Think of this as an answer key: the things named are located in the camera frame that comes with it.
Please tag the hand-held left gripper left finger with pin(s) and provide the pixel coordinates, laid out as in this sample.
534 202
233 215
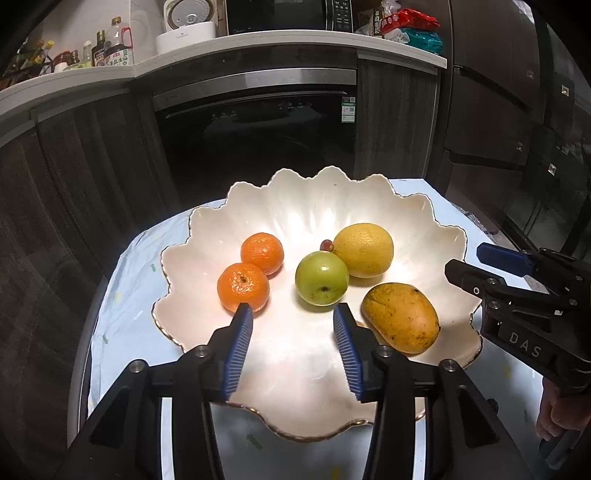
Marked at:
238 350

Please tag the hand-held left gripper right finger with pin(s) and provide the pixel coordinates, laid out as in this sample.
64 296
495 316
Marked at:
351 350

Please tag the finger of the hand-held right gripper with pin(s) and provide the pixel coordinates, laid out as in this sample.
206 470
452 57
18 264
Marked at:
471 277
503 258

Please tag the white scalloped ceramic bowl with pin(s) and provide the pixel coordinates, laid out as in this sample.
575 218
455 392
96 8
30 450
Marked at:
300 369

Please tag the yellow mango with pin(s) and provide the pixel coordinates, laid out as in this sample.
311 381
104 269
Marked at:
399 318

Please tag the green apple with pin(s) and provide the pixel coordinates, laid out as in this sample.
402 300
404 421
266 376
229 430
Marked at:
322 277

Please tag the yellow lemon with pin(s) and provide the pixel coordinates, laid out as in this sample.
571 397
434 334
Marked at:
364 249

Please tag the person's right hand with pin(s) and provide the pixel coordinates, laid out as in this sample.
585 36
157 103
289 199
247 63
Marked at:
554 410

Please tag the small orange tangerine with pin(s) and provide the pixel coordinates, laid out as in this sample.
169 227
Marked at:
262 253

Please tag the small red grape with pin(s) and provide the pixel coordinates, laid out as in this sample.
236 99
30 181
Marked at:
326 245

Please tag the light blue tablecloth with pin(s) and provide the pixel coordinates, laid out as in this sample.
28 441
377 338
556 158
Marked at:
124 300

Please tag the dark refrigerator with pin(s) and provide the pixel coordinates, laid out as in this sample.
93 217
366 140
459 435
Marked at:
489 92

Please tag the built-in black oven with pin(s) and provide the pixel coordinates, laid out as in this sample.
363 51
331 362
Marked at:
254 138

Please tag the teal snack bag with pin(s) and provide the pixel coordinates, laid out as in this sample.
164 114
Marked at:
422 41

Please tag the red snack bag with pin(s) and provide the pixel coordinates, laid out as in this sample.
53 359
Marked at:
411 21

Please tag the white kitchen countertop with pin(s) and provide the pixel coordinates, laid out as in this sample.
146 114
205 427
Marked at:
231 48

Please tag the white countertop appliance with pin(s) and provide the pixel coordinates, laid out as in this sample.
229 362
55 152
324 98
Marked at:
184 39

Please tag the black microwave oven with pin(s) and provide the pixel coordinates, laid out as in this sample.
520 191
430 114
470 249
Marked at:
286 16

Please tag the dark soy sauce bottle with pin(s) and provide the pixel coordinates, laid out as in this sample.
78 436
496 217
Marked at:
99 50

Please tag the clear small bottle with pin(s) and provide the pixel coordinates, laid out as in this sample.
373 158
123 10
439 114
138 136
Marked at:
87 53

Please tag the red lidded jar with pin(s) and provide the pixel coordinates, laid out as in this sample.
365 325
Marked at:
66 60

